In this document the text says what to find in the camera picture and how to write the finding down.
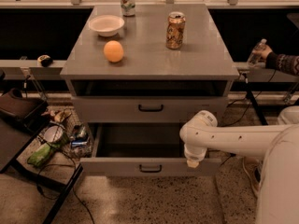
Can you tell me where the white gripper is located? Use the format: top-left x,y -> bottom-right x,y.
184,144 -> 206,168

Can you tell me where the grey drawer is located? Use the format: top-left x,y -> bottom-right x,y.
80,123 -> 221,176
72,96 -> 228,123

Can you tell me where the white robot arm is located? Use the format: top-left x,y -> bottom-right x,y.
179,106 -> 299,224

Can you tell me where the patterned sleeve forearm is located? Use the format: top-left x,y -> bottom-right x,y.
265,52 -> 299,76

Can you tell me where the grey top drawer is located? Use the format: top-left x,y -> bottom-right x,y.
72,96 -> 228,123

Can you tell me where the grey drawer cabinet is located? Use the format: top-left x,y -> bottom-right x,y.
59,3 -> 240,124

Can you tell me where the person hand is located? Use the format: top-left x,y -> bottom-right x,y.
261,45 -> 272,61

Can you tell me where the black tripod leg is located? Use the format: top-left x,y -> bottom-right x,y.
241,73 -> 267,125

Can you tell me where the clear plastic water bottle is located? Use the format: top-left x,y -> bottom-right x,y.
247,38 -> 267,67

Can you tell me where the orange fruit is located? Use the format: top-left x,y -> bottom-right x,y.
104,40 -> 124,63

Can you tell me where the black folding table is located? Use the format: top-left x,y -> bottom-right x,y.
0,119 -> 85,224

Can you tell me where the brown gold soda can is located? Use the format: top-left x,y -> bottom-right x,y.
166,11 -> 186,49

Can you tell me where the green snack bag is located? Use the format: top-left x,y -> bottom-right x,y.
27,143 -> 55,168

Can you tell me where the white paper bowl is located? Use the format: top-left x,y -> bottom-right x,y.
89,15 -> 124,37

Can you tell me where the black tape measure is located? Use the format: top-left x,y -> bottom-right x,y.
37,55 -> 53,67

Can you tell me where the wire basket of clutter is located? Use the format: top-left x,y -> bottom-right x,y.
38,107 -> 93,159

